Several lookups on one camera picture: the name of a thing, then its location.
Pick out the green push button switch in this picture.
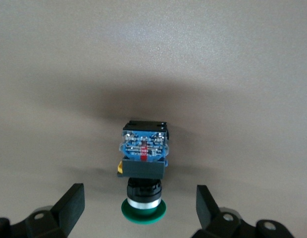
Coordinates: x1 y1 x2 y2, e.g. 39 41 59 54
116 120 172 226

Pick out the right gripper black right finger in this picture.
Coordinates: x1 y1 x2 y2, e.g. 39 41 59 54
192 184 296 238

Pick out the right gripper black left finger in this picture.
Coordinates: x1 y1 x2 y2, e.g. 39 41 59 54
0 182 85 238

